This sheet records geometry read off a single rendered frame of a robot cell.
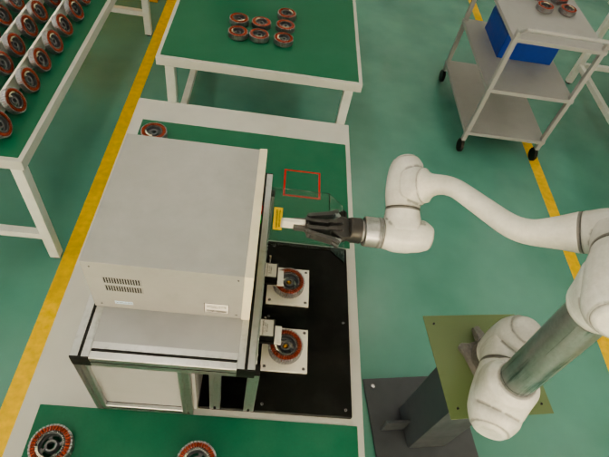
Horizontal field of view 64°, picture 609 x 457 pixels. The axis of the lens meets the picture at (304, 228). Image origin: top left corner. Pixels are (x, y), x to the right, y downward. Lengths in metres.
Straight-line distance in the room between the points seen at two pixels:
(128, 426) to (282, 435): 0.45
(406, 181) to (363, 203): 1.73
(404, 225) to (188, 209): 0.60
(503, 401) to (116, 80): 3.29
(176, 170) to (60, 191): 1.89
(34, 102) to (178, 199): 1.40
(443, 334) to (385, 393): 0.74
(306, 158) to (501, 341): 1.14
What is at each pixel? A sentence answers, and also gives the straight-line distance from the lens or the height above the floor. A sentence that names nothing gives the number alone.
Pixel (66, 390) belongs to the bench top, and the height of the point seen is 0.75.
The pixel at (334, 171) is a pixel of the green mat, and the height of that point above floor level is 0.75.
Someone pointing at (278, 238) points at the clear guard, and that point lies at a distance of 1.52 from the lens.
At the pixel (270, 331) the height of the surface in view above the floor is 0.92.
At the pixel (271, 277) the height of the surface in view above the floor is 0.87.
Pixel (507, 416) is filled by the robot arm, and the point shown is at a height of 0.98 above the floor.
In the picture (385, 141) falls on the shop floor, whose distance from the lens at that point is 3.64.
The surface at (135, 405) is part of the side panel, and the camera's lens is 1.59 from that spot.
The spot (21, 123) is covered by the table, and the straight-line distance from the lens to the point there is 2.46.
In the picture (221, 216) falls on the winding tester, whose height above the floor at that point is 1.32.
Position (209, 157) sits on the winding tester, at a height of 1.32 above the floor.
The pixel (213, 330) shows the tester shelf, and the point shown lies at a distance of 1.29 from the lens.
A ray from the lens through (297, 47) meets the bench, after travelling 2.95.
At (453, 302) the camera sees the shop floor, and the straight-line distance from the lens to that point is 2.91.
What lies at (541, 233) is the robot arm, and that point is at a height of 1.44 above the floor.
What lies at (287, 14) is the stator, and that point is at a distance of 3.19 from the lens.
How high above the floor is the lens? 2.27
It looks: 51 degrees down
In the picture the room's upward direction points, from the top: 13 degrees clockwise
